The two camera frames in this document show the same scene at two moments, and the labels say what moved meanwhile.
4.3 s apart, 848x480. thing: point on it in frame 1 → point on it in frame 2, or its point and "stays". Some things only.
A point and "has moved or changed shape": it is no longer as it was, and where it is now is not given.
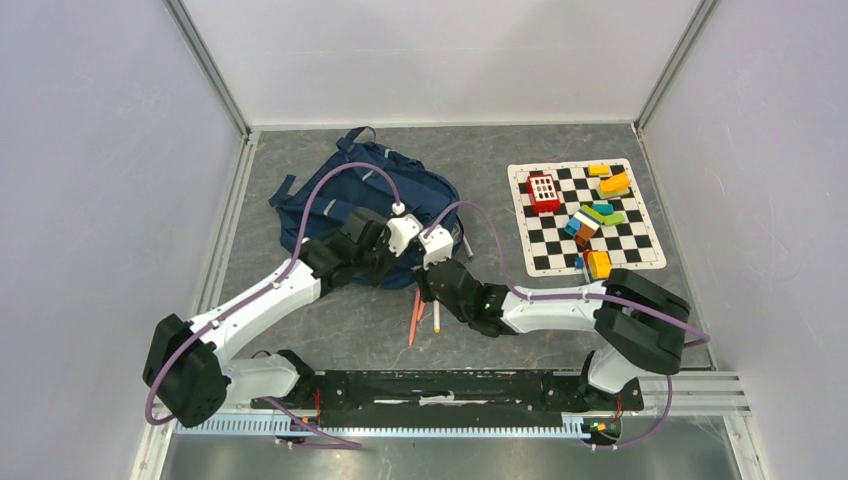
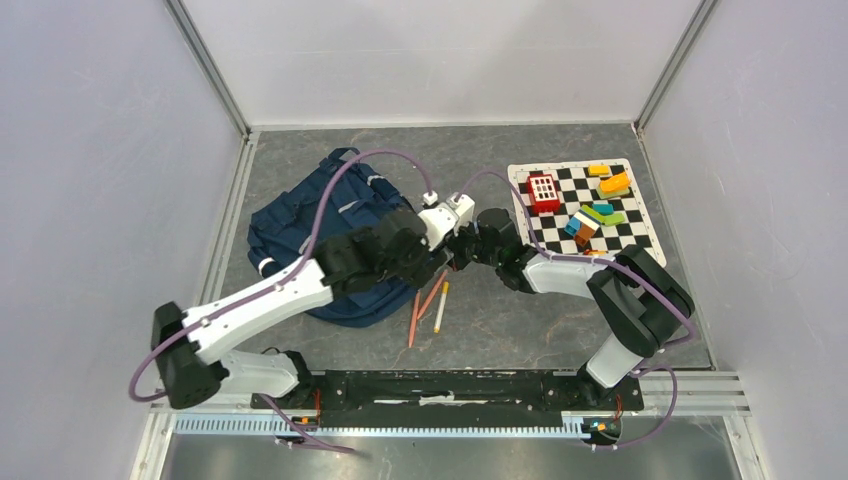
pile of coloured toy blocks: [585, 224] stays
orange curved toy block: [614, 183] stays
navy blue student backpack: [359, 175] has moved or changed shape
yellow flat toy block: [599, 170] stays
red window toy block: [542, 192] stays
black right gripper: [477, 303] → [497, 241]
